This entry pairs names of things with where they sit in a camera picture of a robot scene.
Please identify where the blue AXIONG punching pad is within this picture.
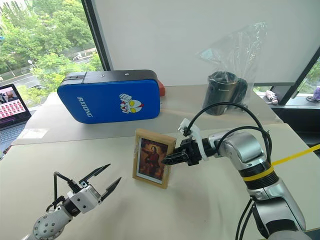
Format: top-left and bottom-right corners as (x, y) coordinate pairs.
(56, 69), (162, 125)

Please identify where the yellow strap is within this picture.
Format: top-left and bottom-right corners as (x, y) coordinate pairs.
(243, 143), (320, 182)

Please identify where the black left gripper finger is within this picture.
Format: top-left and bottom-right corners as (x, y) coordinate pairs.
(100, 176), (123, 203)
(79, 163), (112, 184)

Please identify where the dark side cabinet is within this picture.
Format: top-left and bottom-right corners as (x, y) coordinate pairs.
(271, 106), (320, 149)

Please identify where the beige cardboard sheet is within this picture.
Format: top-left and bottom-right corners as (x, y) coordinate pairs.
(11, 84), (285, 146)

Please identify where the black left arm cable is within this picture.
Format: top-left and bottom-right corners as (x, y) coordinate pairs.
(45, 171), (81, 212)

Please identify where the pink folded umbrella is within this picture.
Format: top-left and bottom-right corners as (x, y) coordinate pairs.
(264, 89), (280, 105)

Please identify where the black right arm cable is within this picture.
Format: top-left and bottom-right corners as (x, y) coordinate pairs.
(186, 102), (273, 163)

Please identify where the black cylinder appliance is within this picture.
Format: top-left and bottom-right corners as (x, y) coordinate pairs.
(202, 70), (249, 116)

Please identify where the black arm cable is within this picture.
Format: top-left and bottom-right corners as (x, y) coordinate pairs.
(186, 102), (273, 163)
(45, 171), (81, 212)

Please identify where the black cylinder in plastic bag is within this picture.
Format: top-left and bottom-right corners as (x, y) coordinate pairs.
(195, 21), (270, 116)

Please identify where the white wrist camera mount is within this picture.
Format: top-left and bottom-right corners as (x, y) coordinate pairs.
(66, 185), (102, 214)
(178, 118), (210, 161)

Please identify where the laptop computer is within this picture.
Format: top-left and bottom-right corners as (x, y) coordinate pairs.
(0, 83), (33, 156)

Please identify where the black slanted window frame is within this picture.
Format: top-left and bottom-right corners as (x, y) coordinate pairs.
(271, 46), (320, 106)

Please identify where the red box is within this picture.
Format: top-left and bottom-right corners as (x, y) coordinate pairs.
(157, 79), (166, 97)

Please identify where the wooden picture frame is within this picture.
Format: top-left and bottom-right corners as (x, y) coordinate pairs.
(131, 128), (177, 190)

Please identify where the black window frame post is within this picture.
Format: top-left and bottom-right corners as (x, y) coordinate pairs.
(81, 0), (112, 72)

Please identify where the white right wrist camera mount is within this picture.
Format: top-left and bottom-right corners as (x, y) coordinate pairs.
(178, 118), (210, 161)

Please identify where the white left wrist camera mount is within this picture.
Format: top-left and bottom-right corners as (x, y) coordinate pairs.
(66, 185), (102, 214)

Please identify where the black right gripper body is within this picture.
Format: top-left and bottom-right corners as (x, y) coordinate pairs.
(179, 138), (203, 168)

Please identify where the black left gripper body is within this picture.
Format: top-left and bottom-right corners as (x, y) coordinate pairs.
(78, 180), (104, 204)

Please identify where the black right elbow cable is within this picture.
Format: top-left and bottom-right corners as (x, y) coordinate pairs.
(236, 197), (255, 240)

